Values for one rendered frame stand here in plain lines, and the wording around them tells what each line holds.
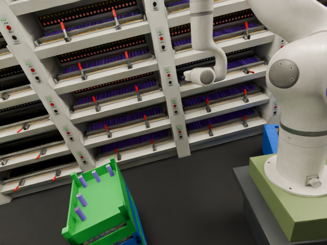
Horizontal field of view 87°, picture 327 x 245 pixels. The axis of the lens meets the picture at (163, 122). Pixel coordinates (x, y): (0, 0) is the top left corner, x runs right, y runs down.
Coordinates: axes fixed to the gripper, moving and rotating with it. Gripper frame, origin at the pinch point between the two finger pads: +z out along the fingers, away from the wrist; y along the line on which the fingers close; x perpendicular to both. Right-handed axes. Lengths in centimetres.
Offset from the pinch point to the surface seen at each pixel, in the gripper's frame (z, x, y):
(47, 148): 6, 27, 104
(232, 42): -1.7, -12.4, -27.4
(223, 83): 0.1, 10.4, -20.2
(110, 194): -47, 36, 53
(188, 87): 0.7, 7.9, 2.2
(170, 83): -2.5, 2.5, 13.2
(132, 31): -6.8, -28.7, 27.4
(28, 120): 2, 4, 104
